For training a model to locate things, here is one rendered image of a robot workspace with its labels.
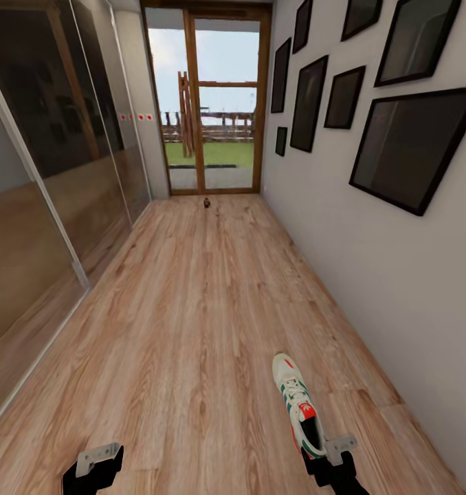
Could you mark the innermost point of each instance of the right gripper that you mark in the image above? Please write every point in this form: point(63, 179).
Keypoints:
point(326, 474)

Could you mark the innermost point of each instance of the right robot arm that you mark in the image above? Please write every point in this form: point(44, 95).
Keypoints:
point(337, 468)

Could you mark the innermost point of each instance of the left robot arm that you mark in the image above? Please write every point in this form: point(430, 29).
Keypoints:
point(96, 469)

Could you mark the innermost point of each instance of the picture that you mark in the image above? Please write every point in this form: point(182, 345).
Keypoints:
point(309, 89)
point(409, 141)
point(345, 88)

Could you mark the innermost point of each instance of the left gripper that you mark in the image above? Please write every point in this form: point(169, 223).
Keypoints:
point(101, 476)

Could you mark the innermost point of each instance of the gym shoe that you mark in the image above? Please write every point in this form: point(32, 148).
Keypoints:
point(305, 423)

